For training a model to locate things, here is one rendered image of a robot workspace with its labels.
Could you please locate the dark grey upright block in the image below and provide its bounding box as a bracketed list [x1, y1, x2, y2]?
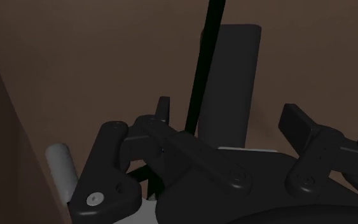
[197, 24, 263, 149]

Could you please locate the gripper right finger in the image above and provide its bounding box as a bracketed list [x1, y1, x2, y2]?
[277, 103, 358, 206]

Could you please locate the thin black rod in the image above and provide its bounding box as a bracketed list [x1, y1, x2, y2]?
[184, 0, 226, 136]

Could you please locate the light grey cylinder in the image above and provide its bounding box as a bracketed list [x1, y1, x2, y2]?
[45, 142, 79, 204]

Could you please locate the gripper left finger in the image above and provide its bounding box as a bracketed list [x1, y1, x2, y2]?
[67, 95, 254, 224]

